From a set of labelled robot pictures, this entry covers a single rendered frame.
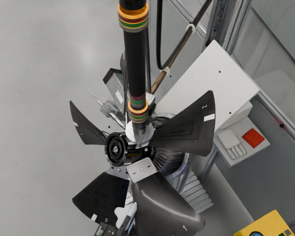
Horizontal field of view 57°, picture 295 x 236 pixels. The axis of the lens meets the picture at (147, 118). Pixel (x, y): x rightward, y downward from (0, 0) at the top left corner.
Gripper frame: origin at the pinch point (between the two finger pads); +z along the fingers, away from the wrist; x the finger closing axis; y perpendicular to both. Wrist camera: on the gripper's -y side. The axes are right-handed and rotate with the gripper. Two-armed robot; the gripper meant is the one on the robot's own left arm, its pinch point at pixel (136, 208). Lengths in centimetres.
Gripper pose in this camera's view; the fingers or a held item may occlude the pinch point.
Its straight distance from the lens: 91.2
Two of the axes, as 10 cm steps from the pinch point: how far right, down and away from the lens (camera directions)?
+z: 4.3, -7.7, 4.7
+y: -9.0, -3.1, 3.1
